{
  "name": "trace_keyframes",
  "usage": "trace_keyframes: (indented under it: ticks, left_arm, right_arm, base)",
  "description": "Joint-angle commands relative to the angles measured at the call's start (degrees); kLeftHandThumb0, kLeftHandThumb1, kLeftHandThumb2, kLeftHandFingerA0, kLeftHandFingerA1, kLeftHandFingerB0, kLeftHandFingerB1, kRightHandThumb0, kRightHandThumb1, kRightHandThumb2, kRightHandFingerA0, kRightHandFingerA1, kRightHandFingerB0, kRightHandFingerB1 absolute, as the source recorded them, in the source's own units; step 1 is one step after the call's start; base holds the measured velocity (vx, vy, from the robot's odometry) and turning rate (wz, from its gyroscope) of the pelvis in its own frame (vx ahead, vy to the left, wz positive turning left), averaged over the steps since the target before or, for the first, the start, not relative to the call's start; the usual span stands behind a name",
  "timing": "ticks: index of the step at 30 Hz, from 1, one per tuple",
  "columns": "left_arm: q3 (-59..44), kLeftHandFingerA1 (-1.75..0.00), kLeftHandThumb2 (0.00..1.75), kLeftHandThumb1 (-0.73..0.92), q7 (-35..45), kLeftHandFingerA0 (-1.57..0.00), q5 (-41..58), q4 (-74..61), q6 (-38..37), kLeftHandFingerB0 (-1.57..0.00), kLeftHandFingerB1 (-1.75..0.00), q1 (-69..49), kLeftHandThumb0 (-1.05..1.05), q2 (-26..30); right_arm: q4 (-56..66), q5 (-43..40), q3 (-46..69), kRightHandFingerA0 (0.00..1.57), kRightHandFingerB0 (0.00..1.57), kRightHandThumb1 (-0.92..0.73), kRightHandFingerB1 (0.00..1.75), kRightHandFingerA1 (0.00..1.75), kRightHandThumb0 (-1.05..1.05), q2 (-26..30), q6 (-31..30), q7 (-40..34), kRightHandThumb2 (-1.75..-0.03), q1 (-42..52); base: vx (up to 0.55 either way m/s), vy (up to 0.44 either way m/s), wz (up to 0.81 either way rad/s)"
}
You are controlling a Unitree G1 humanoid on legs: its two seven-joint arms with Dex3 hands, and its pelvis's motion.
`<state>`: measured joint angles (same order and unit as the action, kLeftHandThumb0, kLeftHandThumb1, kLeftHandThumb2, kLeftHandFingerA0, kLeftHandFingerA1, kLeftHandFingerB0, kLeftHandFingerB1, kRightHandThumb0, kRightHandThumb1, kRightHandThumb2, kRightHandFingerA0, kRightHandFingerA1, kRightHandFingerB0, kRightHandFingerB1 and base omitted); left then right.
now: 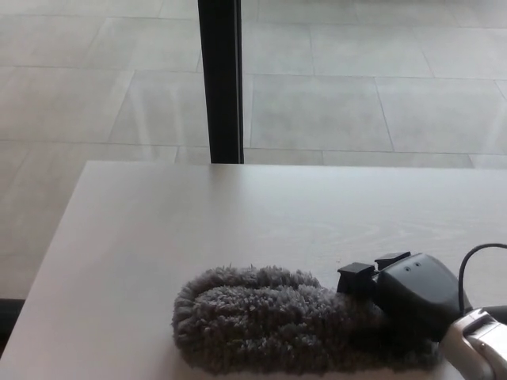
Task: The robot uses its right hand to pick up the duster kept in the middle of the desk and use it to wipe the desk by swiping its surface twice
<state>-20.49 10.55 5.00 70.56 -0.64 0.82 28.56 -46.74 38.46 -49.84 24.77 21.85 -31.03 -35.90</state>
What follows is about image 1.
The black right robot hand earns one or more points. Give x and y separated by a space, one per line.
420 293

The grey fluffy microfibre duster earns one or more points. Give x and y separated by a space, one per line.
253 316

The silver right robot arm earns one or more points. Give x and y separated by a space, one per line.
475 348

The black vertical window frame post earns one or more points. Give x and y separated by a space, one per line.
222 79

